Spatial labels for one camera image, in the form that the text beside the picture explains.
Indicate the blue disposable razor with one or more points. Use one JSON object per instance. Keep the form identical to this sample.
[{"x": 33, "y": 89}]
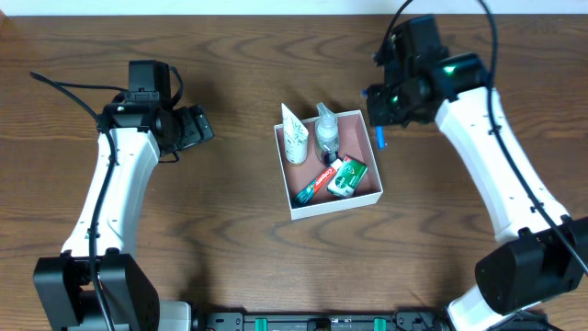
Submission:
[{"x": 380, "y": 138}]

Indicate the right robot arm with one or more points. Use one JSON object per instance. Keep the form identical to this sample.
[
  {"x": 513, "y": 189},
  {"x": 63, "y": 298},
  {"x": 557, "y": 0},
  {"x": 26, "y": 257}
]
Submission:
[{"x": 542, "y": 251}]

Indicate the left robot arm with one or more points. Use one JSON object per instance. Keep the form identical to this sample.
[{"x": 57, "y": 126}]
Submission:
[{"x": 96, "y": 280}]

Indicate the red teal toothpaste tube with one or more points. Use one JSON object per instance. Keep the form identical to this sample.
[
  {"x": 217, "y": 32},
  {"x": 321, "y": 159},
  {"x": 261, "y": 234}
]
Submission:
[{"x": 312, "y": 189}]

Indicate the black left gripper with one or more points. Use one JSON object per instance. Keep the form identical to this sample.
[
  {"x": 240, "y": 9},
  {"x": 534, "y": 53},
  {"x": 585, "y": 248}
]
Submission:
[{"x": 197, "y": 130}]

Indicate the white lotion tube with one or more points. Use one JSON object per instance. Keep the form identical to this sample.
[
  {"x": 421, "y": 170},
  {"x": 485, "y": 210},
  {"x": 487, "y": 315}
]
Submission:
[{"x": 295, "y": 135}]

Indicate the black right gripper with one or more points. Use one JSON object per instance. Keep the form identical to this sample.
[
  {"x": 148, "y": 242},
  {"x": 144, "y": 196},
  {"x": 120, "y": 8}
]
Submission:
[{"x": 383, "y": 107}]

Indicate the green Dettol soap pack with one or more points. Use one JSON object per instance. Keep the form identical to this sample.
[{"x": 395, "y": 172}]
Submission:
[{"x": 347, "y": 178}]

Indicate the clear pump soap bottle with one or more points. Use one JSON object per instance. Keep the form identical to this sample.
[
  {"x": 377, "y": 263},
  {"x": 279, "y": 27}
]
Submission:
[{"x": 327, "y": 135}]

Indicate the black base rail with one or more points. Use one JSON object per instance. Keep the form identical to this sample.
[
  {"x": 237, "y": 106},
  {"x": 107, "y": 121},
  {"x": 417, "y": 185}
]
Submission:
[{"x": 407, "y": 320}]

